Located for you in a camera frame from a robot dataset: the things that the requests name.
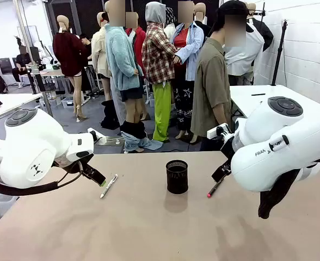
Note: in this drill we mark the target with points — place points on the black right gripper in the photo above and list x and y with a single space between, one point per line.
227 152

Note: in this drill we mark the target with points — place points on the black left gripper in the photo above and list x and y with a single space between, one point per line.
87 165

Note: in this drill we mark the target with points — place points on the white ballpoint pen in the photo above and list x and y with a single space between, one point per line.
109 186

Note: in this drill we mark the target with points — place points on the black pen red tip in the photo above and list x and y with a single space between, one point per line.
214 189

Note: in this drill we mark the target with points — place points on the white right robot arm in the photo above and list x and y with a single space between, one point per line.
271 157

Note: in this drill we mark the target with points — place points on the person's right forearm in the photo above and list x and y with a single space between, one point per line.
220 114

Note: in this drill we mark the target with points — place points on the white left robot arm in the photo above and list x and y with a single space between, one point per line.
26 141

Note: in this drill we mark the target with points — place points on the black mesh pen holder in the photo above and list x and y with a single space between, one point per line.
177 179

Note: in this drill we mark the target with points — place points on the black marker pen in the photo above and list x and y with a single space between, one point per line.
258 94

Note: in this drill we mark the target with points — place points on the jeans heap on floor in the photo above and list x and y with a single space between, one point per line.
134 136

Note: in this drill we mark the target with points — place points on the black trousers heap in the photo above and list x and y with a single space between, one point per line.
109 117

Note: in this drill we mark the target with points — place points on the person in olive shirt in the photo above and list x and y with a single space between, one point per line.
211 81

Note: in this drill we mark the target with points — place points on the white work table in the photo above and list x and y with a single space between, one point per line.
13 100

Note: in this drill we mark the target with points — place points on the mannequin in white shirt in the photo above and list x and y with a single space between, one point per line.
247 57

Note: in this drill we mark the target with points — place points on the mannequin in blue fleece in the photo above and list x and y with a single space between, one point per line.
120 59

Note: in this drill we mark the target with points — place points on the mannequin in cream jacket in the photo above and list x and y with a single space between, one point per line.
100 54

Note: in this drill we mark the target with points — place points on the mannequin in maroon sweater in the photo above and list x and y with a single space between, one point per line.
68 54

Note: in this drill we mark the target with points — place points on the mannequin in light blue shirt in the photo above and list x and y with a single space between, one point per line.
188 49

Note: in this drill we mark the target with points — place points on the black-haired person in black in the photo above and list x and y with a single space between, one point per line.
87 44

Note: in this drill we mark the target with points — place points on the mannequin in plaid shirt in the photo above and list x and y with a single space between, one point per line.
158 54

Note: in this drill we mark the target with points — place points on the black backpack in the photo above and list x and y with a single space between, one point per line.
0 84

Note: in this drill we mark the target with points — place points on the seated person in black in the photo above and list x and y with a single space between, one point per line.
21 65

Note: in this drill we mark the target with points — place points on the black tripod stand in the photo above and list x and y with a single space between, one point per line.
281 49

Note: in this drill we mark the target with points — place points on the mannequin in red jacket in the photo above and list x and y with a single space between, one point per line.
139 40

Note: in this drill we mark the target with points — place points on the mannequin in black jacket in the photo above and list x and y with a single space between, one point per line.
266 35

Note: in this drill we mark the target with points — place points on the mannequin in black coat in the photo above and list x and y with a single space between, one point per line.
202 16

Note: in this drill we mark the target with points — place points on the mannequin in patterned hood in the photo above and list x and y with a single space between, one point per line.
170 19

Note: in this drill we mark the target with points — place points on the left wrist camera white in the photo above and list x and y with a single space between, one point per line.
97 137

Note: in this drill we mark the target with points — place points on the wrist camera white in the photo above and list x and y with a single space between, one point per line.
217 131
97 137

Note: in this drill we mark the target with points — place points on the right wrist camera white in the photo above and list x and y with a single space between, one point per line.
217 131

